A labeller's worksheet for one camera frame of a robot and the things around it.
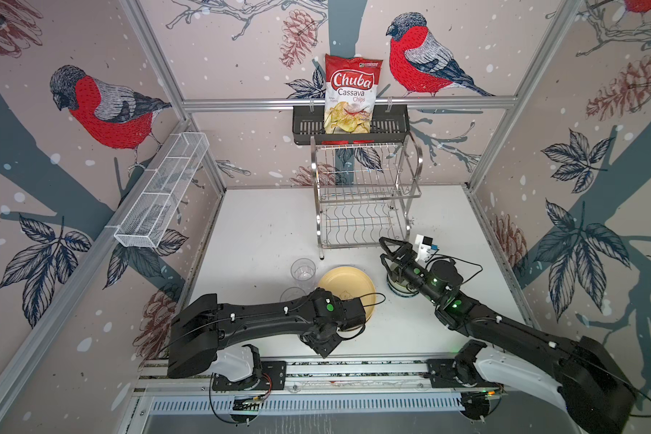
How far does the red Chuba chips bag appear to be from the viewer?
2.73 ft

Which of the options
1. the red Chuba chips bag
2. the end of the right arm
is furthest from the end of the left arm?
the red Chuba chips bag

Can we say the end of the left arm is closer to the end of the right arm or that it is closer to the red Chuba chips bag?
the end of the right arm
